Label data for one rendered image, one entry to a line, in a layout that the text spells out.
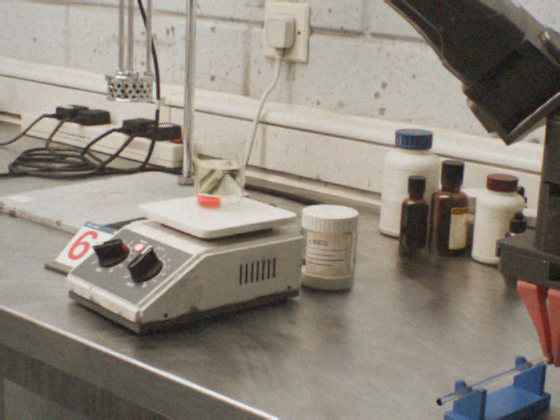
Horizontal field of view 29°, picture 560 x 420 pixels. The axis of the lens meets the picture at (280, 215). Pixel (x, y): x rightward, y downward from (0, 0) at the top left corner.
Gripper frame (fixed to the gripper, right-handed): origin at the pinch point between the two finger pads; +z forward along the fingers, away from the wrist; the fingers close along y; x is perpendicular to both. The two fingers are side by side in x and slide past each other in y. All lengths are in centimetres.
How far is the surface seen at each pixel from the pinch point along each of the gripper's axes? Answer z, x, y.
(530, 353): 3.1, -5.8, 6.1
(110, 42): -14, -37, 115
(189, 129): -6, -21, 74
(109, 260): -1.5, 16.8, 39.1
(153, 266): -2.1, 15.9, 33.3
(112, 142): 1, -28, 101
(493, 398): 2.1, 7.4, 0.8
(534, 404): 2.3, 5.5, -1.7
